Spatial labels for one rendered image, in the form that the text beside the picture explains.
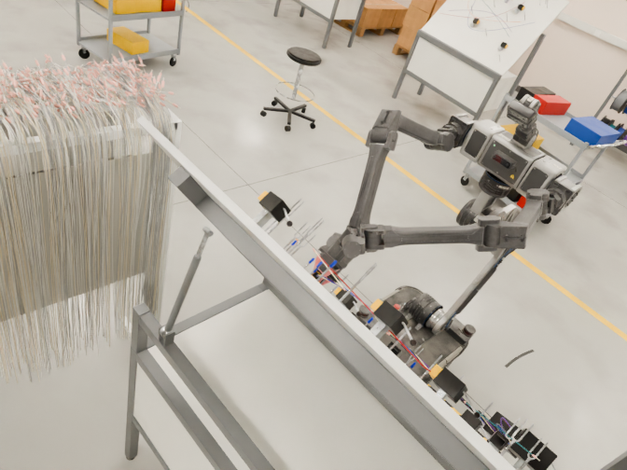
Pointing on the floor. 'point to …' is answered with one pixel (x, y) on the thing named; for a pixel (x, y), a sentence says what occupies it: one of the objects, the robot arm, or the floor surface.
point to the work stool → (296, 84)
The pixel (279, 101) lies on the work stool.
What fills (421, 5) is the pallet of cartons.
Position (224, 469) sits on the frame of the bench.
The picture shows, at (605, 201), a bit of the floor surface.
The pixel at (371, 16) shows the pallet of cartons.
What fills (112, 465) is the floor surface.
